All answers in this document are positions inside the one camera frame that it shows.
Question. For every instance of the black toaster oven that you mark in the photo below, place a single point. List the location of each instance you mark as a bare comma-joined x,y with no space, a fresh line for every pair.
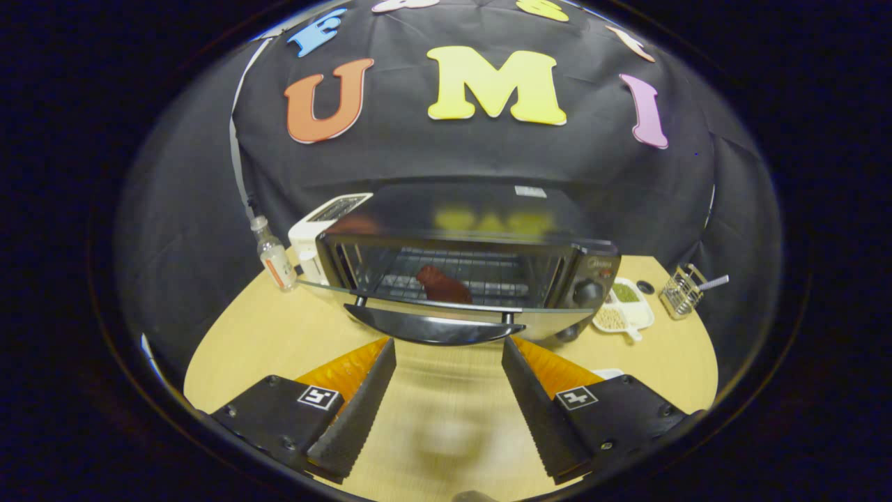
474,209

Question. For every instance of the black round table grommet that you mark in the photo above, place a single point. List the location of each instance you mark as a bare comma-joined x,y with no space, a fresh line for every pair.
645,286

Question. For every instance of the clear bottle with orange label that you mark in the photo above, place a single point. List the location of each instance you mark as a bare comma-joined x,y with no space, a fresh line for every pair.
275,261

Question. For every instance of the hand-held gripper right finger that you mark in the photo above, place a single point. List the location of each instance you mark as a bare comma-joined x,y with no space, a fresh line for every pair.
543,418

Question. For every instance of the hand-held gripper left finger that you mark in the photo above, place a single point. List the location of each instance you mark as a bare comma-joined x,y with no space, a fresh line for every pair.
352,418

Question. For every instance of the white slot toaster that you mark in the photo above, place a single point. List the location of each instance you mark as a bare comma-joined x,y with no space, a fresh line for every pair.
306,237

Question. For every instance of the white rectangular tray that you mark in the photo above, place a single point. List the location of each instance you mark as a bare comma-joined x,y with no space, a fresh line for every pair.
608,374

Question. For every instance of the brown grilled meat piece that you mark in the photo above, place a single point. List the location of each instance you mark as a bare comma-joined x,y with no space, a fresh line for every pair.
442,286

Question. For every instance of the white divided dish with grains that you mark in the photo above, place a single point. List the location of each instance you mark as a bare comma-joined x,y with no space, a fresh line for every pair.
620,317

